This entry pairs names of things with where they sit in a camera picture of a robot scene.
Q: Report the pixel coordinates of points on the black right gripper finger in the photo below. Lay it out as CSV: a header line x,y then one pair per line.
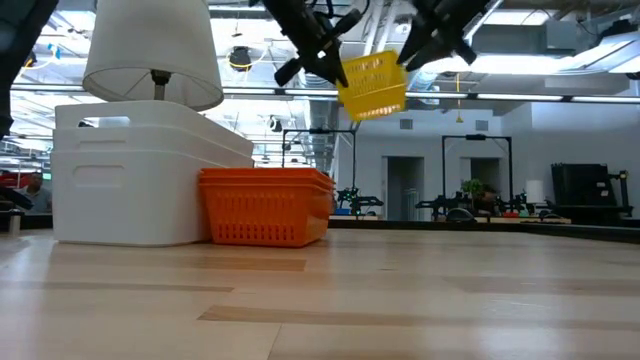
x,y
432,54
417,42

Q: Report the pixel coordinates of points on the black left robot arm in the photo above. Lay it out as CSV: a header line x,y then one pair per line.
x,y
20,50

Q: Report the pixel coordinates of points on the silver metal cup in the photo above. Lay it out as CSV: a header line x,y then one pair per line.
x,y
15,222

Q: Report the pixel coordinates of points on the orange plastic mesh basket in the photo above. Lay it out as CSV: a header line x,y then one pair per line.
x,y
260,180
260,172
260,220

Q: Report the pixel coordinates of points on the person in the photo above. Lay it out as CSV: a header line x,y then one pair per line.
x,y
37,195

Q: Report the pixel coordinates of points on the background robot station frame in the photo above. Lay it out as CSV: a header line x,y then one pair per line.
x,y
475,136
320,131

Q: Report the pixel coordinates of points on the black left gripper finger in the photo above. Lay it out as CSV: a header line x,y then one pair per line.
x,y
289,71
332,62

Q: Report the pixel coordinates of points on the green potted plant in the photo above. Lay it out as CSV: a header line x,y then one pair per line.
x,y
472,187

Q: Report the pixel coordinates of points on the long ceiling light strip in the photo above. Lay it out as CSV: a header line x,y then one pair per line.
x,y
520,97

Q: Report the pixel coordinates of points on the white shade table lamp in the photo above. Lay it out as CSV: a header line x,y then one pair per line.
x,y
150,50

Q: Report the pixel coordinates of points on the white plastic bin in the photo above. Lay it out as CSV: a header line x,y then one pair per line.
x,y
130,210
150,112

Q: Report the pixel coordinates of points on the black aluminium extrusion frame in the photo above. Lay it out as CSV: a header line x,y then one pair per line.
x,y
575,231

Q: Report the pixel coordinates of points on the yellow plastic mesh basket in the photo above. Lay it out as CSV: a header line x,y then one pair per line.
x,y
372,85

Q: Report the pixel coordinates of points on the black ceiling-hung device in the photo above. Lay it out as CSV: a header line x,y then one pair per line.
x,y
240,57

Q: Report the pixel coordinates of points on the black equipment rack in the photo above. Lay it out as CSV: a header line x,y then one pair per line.
x,y
590,187

